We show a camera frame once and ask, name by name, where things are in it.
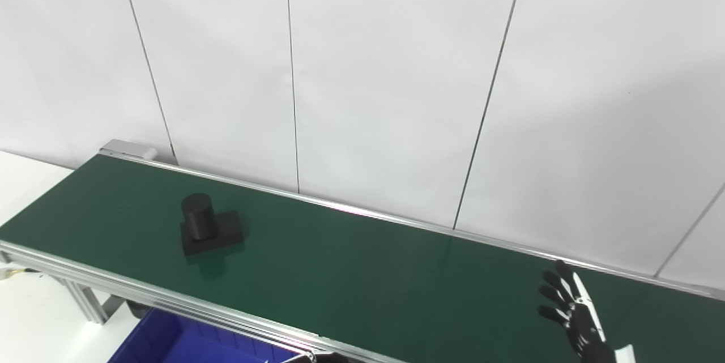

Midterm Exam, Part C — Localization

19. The black block with cylinder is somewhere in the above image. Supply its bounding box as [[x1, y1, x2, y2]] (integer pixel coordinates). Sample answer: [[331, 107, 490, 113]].
[[180, 193, 245, 257]]

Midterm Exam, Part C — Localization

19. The green conveyor belt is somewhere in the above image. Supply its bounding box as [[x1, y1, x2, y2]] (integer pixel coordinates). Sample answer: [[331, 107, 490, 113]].
[[0, 153, 725, 363], [0, 139, 725, 363]]

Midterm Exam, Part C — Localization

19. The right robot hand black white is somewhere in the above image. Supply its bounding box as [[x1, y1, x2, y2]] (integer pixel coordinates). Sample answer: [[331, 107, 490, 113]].
[[537, 260, 635, 363]]

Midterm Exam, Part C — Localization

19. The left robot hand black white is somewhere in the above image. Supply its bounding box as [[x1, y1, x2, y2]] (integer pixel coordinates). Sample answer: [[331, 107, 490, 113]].
[[292, 352, 355, 363]]

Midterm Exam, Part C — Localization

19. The grey conveyor end box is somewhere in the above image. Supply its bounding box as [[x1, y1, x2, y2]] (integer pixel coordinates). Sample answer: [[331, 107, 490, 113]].
[[101, 139, 158, 161]]

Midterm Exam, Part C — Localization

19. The blue bin with white plates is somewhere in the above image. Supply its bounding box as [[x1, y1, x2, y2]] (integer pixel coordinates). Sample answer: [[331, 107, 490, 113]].
[[108, 308, 301, 363]]

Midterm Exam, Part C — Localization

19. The aluminium conveyor leg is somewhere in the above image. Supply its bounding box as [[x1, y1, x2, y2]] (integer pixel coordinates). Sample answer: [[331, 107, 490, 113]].
[[57, 281, 125, 325]]

